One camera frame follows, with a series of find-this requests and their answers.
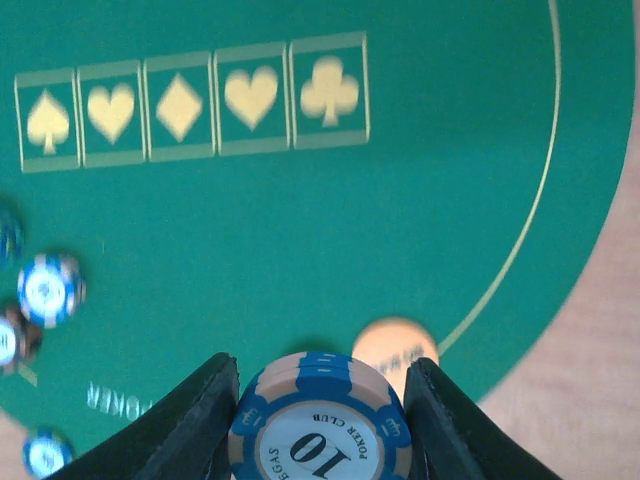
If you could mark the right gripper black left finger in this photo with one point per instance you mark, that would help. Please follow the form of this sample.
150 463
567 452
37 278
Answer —
183 436

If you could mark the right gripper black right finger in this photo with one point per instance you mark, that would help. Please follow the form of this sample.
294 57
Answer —
452 438

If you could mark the orange big blind button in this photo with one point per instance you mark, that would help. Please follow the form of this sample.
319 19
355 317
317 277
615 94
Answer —
392 344

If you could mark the blue white chip stack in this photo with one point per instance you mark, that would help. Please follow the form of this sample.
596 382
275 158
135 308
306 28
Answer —
319 415

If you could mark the red chip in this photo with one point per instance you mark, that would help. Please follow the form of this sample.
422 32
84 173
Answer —
20 339

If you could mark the blue white chip mat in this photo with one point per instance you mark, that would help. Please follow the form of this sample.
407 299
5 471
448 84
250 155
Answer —
50 288

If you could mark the green round poker mat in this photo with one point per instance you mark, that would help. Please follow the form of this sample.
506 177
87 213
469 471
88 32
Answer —
262 177

